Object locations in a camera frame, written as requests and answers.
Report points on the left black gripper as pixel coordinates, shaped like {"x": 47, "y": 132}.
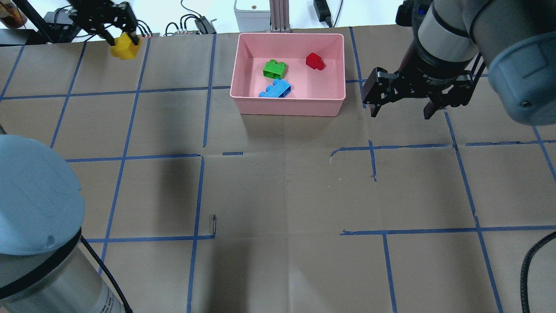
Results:
{"x": 105, "y": 21}

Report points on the black power adapter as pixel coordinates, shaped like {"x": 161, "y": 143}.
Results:
{"x": 323, "y": 11}

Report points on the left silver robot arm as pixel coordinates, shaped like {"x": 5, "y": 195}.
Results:
{"x": 47, "y": 266}

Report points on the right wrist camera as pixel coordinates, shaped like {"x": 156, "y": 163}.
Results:
{"x": 412, "y": 12}

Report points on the brown paper table mat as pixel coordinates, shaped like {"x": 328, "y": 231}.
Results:
{"x": 196, "y": 208}

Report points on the red toy block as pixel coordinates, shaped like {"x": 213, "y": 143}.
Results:
{"x": 314, "y": 61}

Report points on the yellow toy block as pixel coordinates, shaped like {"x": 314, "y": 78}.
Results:
{"x": 125, "y": 48}

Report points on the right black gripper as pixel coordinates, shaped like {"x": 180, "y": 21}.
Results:
{"x": 430, "y": 71}

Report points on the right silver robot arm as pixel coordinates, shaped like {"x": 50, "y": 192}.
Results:
{"x": 456, "y": 40}

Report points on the pink plastic box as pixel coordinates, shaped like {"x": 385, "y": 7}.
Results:
{"x": 314, "y": 92}

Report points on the blue toy block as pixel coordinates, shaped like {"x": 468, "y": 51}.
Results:
{"x": 279, "y": 88}

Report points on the green toy block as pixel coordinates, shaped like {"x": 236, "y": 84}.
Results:
{"x": 274, "y": 69}

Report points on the aluminium frame post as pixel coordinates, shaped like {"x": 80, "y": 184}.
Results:
{"x": 279, "y": 16}

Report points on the white square box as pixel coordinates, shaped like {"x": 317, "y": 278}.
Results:
{"x": 253, "y": 15}

